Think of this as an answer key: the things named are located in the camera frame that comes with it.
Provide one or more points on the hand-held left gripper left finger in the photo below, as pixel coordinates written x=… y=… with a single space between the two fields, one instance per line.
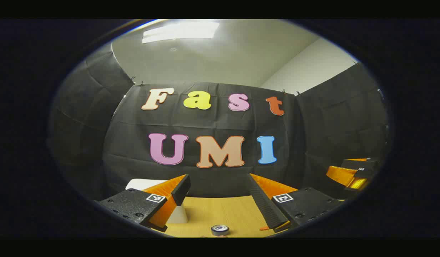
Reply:
x=182 y=189

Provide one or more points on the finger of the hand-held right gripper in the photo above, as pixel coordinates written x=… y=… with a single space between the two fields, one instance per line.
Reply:
x=359 y=171

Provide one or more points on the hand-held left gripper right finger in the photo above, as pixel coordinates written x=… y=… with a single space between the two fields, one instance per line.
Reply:
x=262 y=203

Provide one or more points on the white desktop garbage bin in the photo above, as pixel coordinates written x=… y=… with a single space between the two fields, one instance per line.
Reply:
x=180 y=216

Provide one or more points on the silver pop can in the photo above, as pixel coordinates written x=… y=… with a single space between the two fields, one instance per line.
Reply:
x=220 y=230

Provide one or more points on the black backdrop cloth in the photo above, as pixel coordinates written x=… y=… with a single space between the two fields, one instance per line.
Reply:
x=212 y=121

